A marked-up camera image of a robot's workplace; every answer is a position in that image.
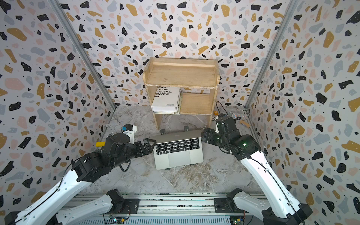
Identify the silver laptop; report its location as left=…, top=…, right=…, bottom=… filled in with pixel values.
left=151, top=130, right=203, bottom=170

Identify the yellow sponge block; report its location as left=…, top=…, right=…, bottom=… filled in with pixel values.
left=95, top=142, right=106, bottom=147

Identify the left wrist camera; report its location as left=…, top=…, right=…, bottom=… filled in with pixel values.
left=122, top=124, right=137, bottom=144

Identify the wooden shelf unit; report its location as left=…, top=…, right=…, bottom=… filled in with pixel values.
left=143, top=57, right=220, bottom=127

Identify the black laptop stand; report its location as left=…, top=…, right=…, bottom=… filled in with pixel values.
left=160, top=126, right=189, bottom=135

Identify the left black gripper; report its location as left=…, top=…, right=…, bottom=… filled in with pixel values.
left=111, top=137, right=158, bottom=171

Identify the white book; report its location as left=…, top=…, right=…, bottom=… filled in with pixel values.
left=151, top=86, right=181, bottom=113

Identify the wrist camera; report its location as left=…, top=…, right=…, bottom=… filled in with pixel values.
left=215, top=113, right=237, bottom=135
left=122, top=124, right=137, bottom=144

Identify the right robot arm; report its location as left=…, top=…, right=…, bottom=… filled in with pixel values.
left=201, top=128, right=312, bottom=225

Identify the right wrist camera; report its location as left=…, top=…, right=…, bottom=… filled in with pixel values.
left=215, top=113, right=237, bottom=135

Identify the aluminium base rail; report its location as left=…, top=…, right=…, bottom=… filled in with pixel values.
left=60, top=192, right=293, bottom=225

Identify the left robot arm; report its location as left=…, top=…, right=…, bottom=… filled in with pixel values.
left=4, top=133, right=157, bottom=225

